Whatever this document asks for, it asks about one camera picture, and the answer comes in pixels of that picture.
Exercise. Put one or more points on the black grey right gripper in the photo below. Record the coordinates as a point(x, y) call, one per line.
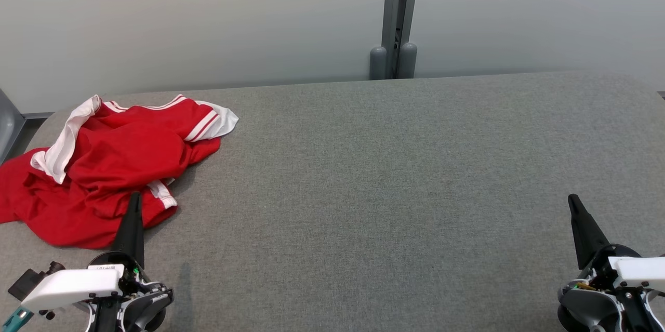
point(587, 306)

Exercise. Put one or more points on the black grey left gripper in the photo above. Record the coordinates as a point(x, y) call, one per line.
point(140, 311)

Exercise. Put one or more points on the red shorts with white stripe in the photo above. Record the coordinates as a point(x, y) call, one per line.
point(52, 217)

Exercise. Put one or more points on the red shirt with white sleeves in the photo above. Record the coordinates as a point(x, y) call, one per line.
point(130, 145)

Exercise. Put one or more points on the white right camera bracket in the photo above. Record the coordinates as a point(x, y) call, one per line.
point(641, 269)

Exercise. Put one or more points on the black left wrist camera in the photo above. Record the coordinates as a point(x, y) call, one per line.
point(28, 280)

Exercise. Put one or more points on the grey floor rail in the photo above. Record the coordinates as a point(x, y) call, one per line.
point(36, 115)

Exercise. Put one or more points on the grey rounded post foot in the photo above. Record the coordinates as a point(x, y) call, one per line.
point(408, 62)
point(378, 64)

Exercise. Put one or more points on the grey metal partition post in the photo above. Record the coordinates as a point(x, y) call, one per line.
point(392, 10)

